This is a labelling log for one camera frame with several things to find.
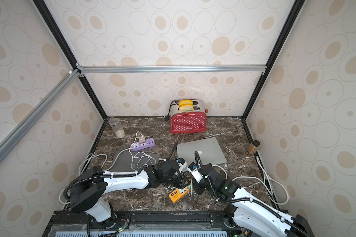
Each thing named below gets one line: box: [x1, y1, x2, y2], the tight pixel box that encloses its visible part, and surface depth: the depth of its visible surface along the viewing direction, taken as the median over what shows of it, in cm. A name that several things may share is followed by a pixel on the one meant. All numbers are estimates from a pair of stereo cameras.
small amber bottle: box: [247, 139, 261, 155], surface depth 95 cm
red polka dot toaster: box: [169, 99, 209, 134], surface depth 104 cm
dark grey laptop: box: [107, 150, 160, 172], surface depth 94 cm
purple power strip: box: [131, 137, 156, 152], surface depth 102 cm
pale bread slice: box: [178, 105, 194, 112], surface depth 100 cm
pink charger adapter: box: [138, 136, 146, 144], surface depth 99 cm
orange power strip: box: [169, 187, 189, 203], surface depth 81 cm
